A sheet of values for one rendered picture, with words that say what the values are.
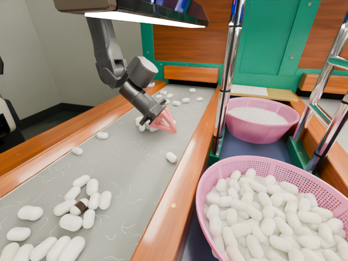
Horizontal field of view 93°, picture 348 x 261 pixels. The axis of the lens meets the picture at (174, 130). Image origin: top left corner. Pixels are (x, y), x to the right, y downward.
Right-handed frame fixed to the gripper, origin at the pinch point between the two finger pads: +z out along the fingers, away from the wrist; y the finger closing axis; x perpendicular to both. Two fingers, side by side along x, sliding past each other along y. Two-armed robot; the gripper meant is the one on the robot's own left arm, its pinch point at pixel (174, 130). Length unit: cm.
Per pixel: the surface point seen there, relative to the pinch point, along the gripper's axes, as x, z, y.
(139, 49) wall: 47, -77, 133
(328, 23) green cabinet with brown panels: -52, 18, 56
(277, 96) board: -23, 25, 41
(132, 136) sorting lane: 9.2, -8.1, -4.5
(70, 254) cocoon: 1.5, -1.2, -35.8
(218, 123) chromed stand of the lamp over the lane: -12.4, 6.6, -1.7
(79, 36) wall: 83, -142, 127
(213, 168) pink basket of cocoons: -8.9, 10.7, -13.0
